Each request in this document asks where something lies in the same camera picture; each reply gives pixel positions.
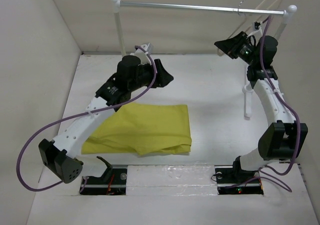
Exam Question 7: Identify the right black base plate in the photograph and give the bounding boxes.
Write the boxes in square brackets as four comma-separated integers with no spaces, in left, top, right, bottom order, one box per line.
[211,165,264,195]

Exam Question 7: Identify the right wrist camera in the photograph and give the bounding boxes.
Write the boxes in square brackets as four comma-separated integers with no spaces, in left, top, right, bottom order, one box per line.
[248,21,264,37]

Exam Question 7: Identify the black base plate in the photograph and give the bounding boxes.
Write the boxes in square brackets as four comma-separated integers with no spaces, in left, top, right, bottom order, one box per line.
[79,166,128,196]
[211,165,264,195]

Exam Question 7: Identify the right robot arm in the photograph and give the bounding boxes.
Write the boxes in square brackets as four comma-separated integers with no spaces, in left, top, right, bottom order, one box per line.
[214,31,308,182]

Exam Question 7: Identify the yellow trousers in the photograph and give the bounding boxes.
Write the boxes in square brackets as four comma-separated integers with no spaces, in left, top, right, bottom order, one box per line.
[81,103,192,156]

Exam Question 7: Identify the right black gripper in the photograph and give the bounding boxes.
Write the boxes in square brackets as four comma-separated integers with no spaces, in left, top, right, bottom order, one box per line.
[215,30,259,66]

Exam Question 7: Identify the beige plastic hanger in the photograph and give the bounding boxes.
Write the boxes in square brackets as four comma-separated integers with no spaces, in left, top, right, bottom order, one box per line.
[216,0,301,56]

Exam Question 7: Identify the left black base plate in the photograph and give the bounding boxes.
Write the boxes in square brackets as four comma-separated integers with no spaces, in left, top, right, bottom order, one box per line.
[79,166,128,196]

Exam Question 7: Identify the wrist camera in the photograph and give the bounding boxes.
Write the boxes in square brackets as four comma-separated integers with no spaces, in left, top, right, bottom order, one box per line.
[133,42,153,64]
[248,21,264,37]

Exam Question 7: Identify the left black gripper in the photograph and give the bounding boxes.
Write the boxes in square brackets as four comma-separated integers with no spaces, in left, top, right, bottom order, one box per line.
[129,59,173,92]

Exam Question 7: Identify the white clothes rack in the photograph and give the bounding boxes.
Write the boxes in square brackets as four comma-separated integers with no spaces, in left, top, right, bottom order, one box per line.
[109,0,298,121]

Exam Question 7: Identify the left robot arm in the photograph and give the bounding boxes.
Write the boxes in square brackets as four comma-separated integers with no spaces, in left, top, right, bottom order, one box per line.
[38,53,174,184]

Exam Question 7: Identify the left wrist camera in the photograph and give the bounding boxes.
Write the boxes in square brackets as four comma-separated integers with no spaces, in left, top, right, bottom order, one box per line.
[133,42,153,64]

